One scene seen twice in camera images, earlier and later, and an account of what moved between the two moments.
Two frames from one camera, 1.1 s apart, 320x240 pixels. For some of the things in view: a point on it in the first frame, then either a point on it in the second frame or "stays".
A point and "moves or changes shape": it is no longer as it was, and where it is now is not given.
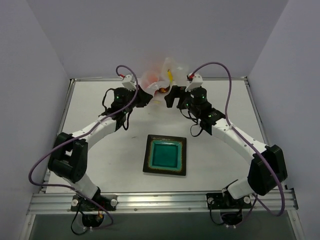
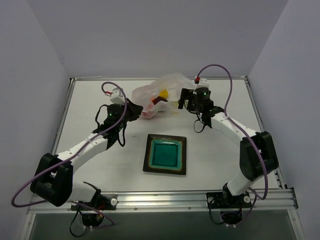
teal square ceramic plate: (165, 154) stays
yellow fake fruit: (170, 76) to (164, 93)
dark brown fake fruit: (164, 90) to (158, 99)
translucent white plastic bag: (167, 74) moves or changes shape
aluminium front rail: (267, 201) stays
